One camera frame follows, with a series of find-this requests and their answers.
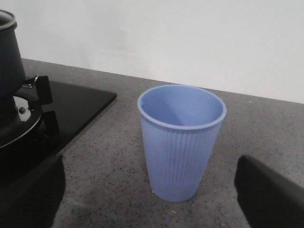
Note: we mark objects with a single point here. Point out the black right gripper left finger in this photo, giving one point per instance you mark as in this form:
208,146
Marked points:
33,200

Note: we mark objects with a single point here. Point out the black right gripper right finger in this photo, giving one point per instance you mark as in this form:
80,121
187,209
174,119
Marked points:
267,198

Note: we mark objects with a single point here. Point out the light blue ribbed cup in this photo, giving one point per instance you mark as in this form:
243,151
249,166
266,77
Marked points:
180,125

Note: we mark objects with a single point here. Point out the black pot support grate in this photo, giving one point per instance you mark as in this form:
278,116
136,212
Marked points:
30,112

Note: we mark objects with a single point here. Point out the dark blue cooking pot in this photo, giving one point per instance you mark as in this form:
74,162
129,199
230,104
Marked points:
12,74

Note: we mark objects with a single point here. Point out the glass pot lid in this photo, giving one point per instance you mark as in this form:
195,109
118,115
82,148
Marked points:
7,20

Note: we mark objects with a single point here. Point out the black gas burner head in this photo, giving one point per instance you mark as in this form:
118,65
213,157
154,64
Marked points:
9,117

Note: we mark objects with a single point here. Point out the black glass gas stove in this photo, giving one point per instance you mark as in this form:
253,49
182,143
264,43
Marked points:
75,107

